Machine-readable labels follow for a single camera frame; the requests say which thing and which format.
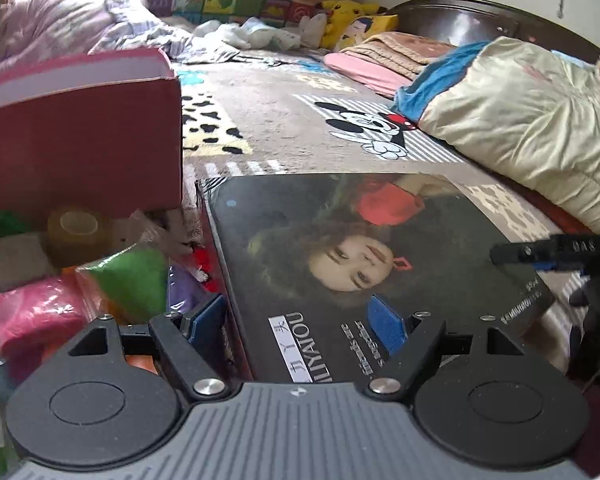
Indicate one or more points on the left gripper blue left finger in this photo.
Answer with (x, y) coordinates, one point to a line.
(190, 349)

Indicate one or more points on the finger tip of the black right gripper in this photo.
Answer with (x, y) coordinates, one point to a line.
(559, 252)

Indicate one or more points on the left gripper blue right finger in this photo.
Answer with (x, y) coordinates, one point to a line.
(413, 344)

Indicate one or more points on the purple cloth packet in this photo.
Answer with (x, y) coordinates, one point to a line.
(183, 291)

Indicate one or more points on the green cloth packet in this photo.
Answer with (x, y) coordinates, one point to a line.
(130, 285)

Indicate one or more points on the dark box lid with portrait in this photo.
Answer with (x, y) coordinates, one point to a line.
(301, 255)

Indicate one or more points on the cream and blue quilt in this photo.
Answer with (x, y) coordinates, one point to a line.
(522, 111)

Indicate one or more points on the clear tape roll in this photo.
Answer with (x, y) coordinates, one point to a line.
(77, 235)

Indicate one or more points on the magenta cloth packet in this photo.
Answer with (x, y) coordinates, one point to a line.
(36, 319)

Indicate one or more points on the pink cardboard box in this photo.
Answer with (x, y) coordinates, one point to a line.
(103, 131)

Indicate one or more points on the Mickey Mouse bed sheet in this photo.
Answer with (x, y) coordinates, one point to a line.
(282, 114)

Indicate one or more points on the dark wooden headboard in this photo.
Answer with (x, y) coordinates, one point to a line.
(460, 22)

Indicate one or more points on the brown folded blanket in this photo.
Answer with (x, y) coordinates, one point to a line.
(404, 54)

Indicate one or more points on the yellow Pikachu plush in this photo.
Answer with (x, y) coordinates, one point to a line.
(350, 22)

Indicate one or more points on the lavender striped blanket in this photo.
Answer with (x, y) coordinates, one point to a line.
(136, 27)

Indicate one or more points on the pink floral quilt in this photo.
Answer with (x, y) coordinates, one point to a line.
(34, 31)

